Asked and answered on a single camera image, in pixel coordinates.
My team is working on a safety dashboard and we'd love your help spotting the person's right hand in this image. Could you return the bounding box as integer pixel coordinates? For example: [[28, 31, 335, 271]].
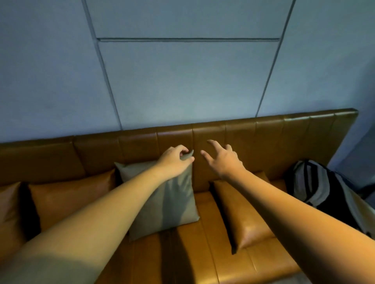
[[200, 139, 246, 180]]

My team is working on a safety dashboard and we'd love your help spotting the person's left hand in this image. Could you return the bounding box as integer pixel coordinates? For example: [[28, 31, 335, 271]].
[[157, 145, 195, 179]]

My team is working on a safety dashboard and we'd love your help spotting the grey square cushion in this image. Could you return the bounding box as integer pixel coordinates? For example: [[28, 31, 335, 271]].
[[114, 150, 200, 242]]

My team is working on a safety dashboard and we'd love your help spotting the person's right forearm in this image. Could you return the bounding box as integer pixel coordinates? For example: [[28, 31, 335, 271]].
[[222, 168, 375, 284]]

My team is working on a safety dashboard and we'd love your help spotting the person's left forearm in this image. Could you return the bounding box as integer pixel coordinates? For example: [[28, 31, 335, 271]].
[[0, 167, 176, 284]]

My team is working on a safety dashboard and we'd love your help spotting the brown leather cushion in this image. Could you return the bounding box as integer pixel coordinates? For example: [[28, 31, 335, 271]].
[[28, 169, 118, 232], [0, 182, 27, 261], [209, 171, 289, 254]]

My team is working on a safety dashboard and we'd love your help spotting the brown leather sofa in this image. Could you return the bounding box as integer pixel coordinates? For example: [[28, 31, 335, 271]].
[[0, 109, 359, 284]]

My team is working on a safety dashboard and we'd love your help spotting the black and white striped cushion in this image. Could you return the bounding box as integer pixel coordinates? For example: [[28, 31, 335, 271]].
[[285, 159, 375, 238]]

